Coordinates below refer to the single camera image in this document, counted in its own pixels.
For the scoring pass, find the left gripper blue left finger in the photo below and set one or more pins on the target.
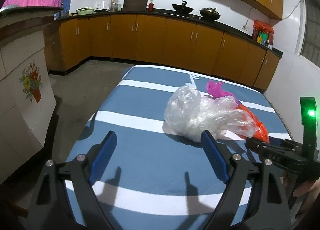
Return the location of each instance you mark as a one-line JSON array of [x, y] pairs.
[[99, 156]]

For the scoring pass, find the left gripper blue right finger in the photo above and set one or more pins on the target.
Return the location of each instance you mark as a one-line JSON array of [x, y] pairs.
[[215, 153]]

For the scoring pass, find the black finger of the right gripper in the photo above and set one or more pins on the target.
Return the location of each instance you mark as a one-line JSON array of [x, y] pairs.
[[277, 150]]

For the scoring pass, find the red plastic bag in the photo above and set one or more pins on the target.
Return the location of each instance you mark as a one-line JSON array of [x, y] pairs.
[[261, 132]]

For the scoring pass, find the clear plastic bag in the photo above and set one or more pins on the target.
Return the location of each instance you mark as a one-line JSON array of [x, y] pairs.
[[188, 114]]

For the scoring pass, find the magenta plastic bag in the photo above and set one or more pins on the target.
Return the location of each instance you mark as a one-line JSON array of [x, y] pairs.
[[216, 91]]

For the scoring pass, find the lower wooden kitchen cabinets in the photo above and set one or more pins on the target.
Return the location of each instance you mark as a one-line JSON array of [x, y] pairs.
[[160, 38]]

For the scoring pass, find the person's hand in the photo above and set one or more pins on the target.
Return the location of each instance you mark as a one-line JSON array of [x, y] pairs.
[[309, 190]]

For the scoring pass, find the blue white striped tablecloth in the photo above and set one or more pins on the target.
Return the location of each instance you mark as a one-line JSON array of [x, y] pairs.
[[154, 180]]

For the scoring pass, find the white cabinet flower decal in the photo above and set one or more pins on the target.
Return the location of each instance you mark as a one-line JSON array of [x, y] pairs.
[[27, 101]]

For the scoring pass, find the window with grille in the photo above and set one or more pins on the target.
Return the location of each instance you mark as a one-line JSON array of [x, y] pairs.
[[309, 35]]

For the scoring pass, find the red bag with bottles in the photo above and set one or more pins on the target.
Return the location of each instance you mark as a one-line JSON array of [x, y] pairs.
[[263, 33]]

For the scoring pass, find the black wok right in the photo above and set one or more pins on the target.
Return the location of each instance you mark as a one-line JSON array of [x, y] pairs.
[[209, 14]]

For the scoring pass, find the black wok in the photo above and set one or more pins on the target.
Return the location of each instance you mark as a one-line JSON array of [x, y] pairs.
[[209, 14], [182, 8]]

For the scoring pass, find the green basin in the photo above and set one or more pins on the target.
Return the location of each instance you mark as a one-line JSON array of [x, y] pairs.
[[85, 11]]

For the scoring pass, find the jars with plastic bag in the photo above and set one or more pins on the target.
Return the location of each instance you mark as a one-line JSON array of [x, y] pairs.
[[114, 6]]

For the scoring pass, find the dark cutting board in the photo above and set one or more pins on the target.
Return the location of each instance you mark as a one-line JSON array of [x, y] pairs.
[[135, 5]]

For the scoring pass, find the black wok left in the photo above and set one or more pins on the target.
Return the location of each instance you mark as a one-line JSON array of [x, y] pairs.
[[182, 8]]

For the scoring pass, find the red bottle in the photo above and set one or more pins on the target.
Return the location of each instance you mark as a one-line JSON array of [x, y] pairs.
[[151, 5]]

